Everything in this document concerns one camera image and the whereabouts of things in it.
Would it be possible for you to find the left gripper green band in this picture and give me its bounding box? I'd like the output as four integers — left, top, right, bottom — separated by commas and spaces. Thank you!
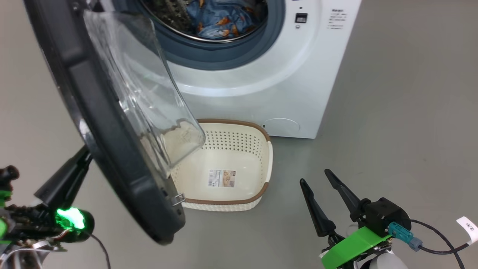
0, 145, 93, 258

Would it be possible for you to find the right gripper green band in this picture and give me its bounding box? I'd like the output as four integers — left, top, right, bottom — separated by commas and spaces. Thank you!
299, 169, 392, 269

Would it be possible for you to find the round black glass washer door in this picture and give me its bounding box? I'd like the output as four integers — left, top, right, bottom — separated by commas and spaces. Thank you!
23, 0, 206, 245

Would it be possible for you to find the blue bear print garment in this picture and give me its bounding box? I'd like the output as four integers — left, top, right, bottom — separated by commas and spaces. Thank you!
224, 0, 268, 36
186, 0, 239, 40

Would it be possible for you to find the white front-load washing machine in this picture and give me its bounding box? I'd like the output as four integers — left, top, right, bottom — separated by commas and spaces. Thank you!
90, 0, 363, 139

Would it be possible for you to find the grey rubber door gasket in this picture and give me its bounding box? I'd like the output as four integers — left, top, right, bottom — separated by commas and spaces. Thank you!
112, 0, 286, 71

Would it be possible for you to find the washing machine drum with laundry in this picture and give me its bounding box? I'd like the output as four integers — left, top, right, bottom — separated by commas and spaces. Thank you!
140, 0, 269, 42

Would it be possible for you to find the round white filter cover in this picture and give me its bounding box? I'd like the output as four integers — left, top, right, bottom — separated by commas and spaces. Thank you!
264, 118, 300, 132

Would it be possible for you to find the cream laundry basket brown rim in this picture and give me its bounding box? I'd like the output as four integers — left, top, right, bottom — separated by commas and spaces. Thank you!
170, 119, 274, 212

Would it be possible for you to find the basket product label sticker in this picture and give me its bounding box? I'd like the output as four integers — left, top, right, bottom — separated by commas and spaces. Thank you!
208, 169, 236, 188

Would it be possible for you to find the small printed text label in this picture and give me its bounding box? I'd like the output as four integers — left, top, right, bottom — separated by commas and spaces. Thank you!
328, 9, 346, 30

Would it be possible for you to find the teal right cable connector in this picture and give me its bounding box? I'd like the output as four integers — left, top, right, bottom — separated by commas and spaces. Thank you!
388, 222, 423, 251

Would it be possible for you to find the black left camera cable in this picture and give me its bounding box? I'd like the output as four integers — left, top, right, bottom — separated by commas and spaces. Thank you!
86, 232, 112, 269

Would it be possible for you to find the black camera cable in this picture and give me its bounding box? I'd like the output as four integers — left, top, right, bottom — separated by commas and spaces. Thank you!
409, 219, 470, 269
86, 232, 112, 269

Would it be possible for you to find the black right camera cable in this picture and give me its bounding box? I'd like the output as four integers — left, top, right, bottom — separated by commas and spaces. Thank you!
409, 219, 470, 269

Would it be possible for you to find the white cable tag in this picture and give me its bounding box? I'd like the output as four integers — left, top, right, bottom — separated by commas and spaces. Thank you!
456, 216, 478, 245

